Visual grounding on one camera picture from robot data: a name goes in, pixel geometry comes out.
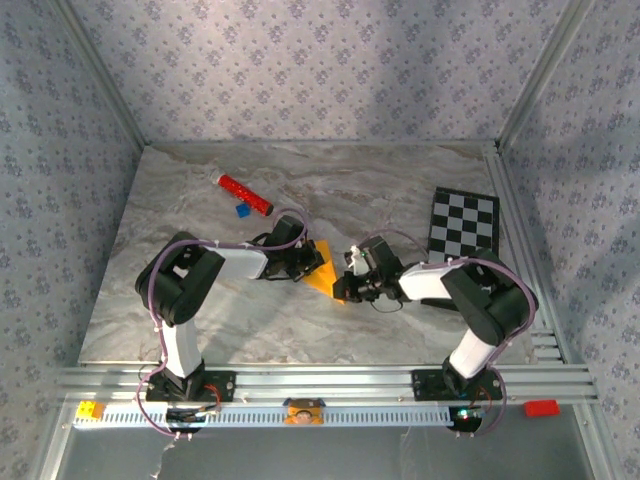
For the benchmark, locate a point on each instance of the orange-yellow square paper sheet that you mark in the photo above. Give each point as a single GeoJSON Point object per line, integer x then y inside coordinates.
{"type": "Point", "coordinates": [325, 280]}

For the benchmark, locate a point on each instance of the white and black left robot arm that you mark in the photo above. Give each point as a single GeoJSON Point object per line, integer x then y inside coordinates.
{"type": "Point", "coordinates": [240, 262]}

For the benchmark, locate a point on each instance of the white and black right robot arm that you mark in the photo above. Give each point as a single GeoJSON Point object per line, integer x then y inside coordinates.
{"type": "Point", "coordinates": [430, 280]}

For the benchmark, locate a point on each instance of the small blue block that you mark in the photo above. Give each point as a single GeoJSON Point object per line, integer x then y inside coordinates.
{"type": "Point", "coordinates": [243, 210]}

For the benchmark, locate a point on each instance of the red glitter tube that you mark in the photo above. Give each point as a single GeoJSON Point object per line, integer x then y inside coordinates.
{"type": "Point", "coordinates": [245, 194]}

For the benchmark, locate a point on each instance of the black and grey checkerboard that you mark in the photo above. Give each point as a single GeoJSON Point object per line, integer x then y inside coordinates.
{"type": "Point", "coordinates": [465, 225]}

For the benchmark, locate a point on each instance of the orange cartoon face figure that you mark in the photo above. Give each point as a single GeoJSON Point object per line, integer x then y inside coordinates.
{"type": "Point", "coordinates": [303, 415]}

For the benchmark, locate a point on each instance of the black round controller board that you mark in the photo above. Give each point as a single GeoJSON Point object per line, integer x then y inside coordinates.
{"type": "Point", "coordinates": [182, 415]}
{"type": "Point", "coordinates": [465, 422]}

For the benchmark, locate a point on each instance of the red toy brick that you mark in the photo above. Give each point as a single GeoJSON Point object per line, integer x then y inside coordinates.
{"type": "Point", "coordinates": [542, 408]}

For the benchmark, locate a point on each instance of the yellow toy brick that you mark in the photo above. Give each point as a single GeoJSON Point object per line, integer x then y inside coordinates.
{"type": "Point", "coordinates": [90, 411]}

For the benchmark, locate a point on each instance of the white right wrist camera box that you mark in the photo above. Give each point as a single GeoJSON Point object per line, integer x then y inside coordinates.
{"type": "Point", "coordinates": [355, 260]}

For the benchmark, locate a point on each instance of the wide aluminium mounting rail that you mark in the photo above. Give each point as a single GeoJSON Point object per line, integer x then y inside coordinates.
{"type": "Point", "coordinates": [325, 380]}

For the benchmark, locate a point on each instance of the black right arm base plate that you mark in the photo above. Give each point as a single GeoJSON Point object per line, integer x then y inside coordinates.
{"type": "Point", "coordinates": [430, 385]}

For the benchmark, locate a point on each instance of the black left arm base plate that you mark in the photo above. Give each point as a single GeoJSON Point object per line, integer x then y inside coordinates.
{"type": "Point", "coordinates": [220, 385]}

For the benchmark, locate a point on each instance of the narrow aluminium extrusion rail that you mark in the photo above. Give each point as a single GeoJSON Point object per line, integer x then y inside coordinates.
{"type": "Point", "coordinates": [500, 175]}

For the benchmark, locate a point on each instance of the aluminium frame post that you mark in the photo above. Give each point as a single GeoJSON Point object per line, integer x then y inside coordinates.
{"type": "Point", "coordinates": [540, 75]}

